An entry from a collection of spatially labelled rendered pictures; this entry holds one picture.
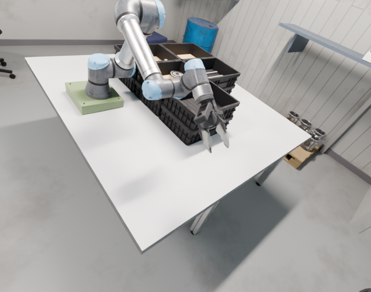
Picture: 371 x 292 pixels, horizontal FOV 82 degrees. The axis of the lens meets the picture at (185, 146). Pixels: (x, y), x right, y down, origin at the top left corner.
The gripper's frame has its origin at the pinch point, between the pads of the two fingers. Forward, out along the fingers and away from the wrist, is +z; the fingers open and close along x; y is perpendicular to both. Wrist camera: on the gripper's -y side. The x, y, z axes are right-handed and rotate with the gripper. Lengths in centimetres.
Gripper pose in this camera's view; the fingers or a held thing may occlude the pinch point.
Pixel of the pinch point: (217, 148)
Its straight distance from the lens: 81.2
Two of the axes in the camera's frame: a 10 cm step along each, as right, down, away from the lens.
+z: 3.0, 9.5, -0.6
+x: -7.9, 2.8, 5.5
